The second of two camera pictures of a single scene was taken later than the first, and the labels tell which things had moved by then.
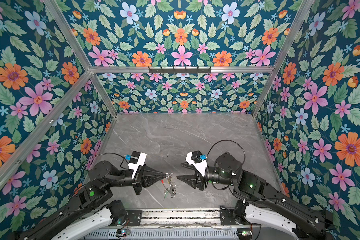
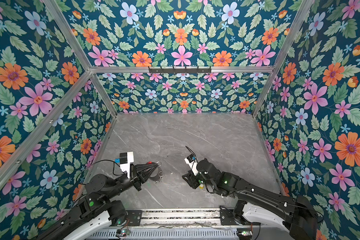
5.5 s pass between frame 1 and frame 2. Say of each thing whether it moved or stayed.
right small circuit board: stayed
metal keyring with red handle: moved
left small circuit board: stayed
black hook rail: stayed
